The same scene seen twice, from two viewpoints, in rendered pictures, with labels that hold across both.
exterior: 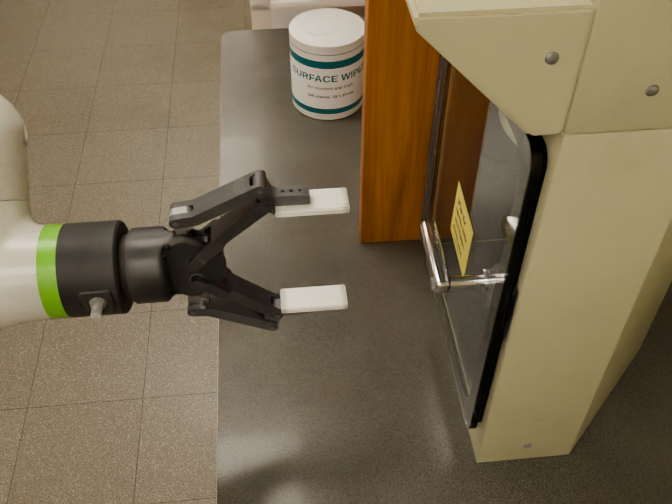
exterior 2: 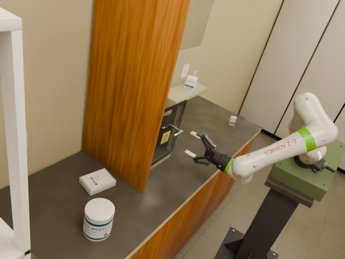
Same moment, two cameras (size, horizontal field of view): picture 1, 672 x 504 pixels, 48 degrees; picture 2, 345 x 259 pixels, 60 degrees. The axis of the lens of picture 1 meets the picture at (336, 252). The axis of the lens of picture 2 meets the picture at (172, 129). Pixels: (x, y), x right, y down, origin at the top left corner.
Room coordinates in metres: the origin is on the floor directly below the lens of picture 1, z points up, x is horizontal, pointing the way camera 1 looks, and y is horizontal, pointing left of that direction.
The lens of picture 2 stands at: (1.82, 0.70, 2.14)
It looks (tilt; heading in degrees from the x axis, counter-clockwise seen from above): 31 degrees down; 213
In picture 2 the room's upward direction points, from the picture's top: 15 degrees clockwise
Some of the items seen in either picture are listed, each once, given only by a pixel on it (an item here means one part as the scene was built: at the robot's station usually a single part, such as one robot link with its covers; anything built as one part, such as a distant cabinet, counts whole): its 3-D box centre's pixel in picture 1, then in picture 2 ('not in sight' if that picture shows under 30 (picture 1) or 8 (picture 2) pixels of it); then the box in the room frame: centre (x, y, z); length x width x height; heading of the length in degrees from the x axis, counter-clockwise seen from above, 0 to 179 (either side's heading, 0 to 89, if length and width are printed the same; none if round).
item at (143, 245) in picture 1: (177, 262); (212, 155); (0.51, 0.16, 1.20); 0.09 x 0.07 x 0.08; 96
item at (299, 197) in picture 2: not in sight; (291, 181); (-0.14, 0.51, 0.92); 0.32 x 0.32 x 0.04; 12
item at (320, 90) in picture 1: (327, 64); (98, 219); (1.17, 0.01, 1.02); 0.13 x 0.13 x 0.15
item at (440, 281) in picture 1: (451, 256); (176, 132); (0.52, -0.11, 1.20); 0.10 x 0.05 x 0.03; 5
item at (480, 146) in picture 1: (465, 212); (164, 135); (0.60, -0.14, 1.19); 0.30 x 0.01 x 0.40; 5
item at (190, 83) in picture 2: not in sight; (190, 82); (0.54, -0.09, 1.54); 0.05 x 0.05 x 0.06; 24
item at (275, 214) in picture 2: not in sight; (266, 225); (-0.14, 0.51, 0.45); 0.48 x 0.48 x 0.90; 12
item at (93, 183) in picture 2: not in sight; (97, 181); (0.98, -0.23, 0.96); 0.16 x 0.12 x 0.04; 174
